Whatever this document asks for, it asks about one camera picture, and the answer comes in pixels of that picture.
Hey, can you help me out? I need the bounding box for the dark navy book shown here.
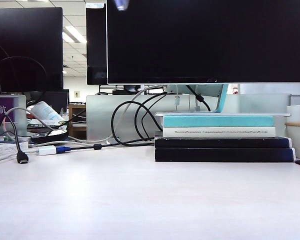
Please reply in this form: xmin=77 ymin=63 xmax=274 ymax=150
xmin=154 ymin=136 xmax=293 ymax=149
xmin=154 ymin=147 xmax=296 ymax=163

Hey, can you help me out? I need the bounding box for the white bottle blue print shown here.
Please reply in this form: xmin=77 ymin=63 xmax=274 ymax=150
xmin=29 ymin=101 xmax=66 ymax=123

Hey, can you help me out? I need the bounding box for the small black background monitor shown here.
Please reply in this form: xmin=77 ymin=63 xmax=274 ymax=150
xmin=27 ymin=89 xmax=70 ymax=114

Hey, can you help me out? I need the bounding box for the white charging cable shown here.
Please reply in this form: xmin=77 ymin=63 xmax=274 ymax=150
xmin=113 ymin=0 xmax=130 ymax=11

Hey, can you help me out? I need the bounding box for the long grey cable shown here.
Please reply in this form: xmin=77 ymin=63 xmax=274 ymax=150
xmin=68 ymin=85 xmax=165 ymax=145

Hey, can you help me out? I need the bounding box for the wide black monitor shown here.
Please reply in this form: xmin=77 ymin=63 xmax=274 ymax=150
xmin=0 ymin=6 xmax=64 ymax=93

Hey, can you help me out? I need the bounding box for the narrow black monitor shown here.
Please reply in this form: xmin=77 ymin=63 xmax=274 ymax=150
xmin=85 ymin=3 xmax=108 ymax=86

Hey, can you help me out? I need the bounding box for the black round flat device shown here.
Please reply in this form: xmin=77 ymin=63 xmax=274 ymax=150
xmin=30 ymin=129 xmax=69 ymax=145

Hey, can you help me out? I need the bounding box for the white adapter blue plug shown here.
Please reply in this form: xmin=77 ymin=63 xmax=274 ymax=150
xmin=27 ymin=146 xmax=58 ymax=156

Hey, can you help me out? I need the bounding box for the white box printed label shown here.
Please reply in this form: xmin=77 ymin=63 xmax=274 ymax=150
xmin=0 ymin=142 xmax=29 ymax=163

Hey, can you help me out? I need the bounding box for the brown wooden cabinet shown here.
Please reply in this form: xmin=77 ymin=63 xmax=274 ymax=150
xmin=68 ymin=104 xmax=88 ymax=140

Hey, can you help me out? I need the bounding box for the black HDMI cable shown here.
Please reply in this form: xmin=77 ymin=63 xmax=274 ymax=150
xmin=0 ymin=115 xmax=30 ymax=165

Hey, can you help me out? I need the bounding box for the teal book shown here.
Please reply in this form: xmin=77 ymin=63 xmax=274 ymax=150
xmin=162 ymin=115 xmax=275 ymax=128

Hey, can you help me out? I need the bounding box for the grey white arched cable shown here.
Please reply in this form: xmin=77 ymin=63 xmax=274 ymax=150
xmin=4 ymin=107 xmax=58 ymax=132

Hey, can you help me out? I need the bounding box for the ceiling light panel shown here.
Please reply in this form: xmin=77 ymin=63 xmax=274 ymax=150
xmin=62 ymin=26 xmax=87 ymax=45

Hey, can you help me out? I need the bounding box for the black monitor cable with ferrite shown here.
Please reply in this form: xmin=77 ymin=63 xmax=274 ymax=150
xmin=186 ymin=84 xmax=211 ymax=112

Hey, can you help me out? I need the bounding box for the light blue monitor stand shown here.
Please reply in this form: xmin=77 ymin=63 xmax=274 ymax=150
xmin=154 ymin=83 xmax=292 ymax=118

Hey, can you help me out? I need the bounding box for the blue VGA plug black cable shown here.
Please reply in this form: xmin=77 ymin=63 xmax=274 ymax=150
xmin=55 ymin=138 xmax=156 ymax=153

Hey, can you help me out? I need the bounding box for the thin white hanging cable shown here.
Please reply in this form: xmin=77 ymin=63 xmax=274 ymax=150
xmin=174 ymin=84 xmax=181 ymax=107

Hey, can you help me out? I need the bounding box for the black looped power cable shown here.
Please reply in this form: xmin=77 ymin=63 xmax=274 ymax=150
xmin=110 ymin=92 xmax=167 ymax=146
xmin=135 ymin=93 xmax=167 ymax=141

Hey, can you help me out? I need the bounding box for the black AOC monitor white bezel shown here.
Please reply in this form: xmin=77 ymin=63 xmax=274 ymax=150
xmin=106 ymin=0 xmax=300 ymax=85

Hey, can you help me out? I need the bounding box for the white book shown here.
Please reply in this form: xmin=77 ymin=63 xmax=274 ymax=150
xmin=162 ymin=126 xmax=277 ymax=138

